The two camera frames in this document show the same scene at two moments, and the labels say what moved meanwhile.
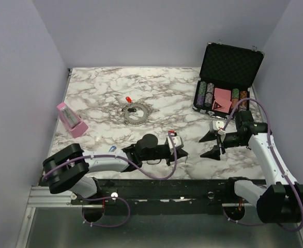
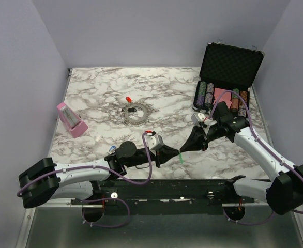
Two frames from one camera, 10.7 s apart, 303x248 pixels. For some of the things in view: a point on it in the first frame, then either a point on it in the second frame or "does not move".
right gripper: [214, 153] → [196, 141]
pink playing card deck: [222, 102] does not move
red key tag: [129, 99] does not move
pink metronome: [70, 120] does not move
